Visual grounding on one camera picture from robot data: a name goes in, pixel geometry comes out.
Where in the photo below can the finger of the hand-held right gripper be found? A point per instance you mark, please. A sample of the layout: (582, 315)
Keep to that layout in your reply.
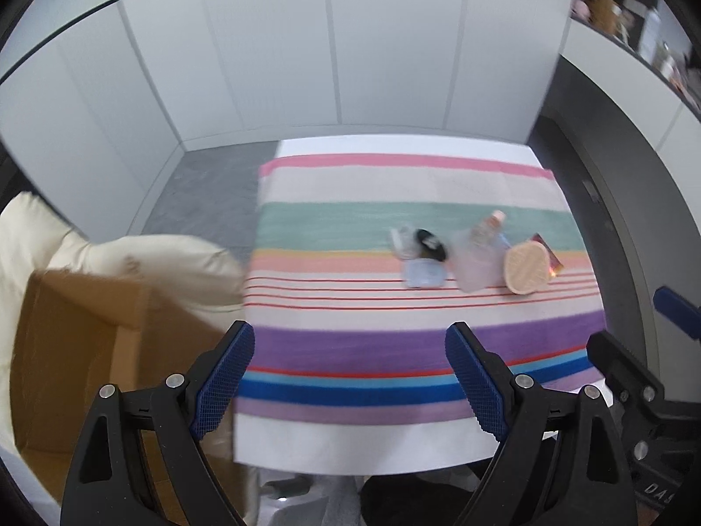
(624, 364)
(676, 309)

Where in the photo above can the small clear jar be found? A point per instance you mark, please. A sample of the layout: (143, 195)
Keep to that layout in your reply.
(402, 241)

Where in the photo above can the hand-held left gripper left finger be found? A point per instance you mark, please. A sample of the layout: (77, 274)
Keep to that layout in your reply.
(219, 389)

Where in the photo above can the background shelf with items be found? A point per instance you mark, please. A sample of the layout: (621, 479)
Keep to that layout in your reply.
(630, 11)

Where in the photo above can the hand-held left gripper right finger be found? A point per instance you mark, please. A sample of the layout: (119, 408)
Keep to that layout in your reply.
(482, 389)

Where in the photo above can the striped colourful table cloth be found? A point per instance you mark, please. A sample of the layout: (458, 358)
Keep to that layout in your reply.
(394, 334)

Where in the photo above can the clear bottle with peach cap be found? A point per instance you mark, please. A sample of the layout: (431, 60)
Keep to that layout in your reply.
(490, 224)

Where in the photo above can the black round makeup puff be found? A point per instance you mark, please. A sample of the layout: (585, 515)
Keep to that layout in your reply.
(430, 244)

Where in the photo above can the round beige wooden brush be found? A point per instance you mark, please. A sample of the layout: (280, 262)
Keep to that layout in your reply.
(527, 267)

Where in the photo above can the frosted translucent plastic container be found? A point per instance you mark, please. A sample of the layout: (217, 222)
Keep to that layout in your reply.
(476, 266)

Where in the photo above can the light blue compact case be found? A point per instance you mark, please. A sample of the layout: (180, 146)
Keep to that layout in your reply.
(423, 275)

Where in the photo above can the brown cardboard box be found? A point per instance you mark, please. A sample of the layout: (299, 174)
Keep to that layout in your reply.
(65, 350)

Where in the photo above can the cream cushioned chair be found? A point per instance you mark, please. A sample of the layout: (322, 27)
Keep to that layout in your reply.
(164, 268)

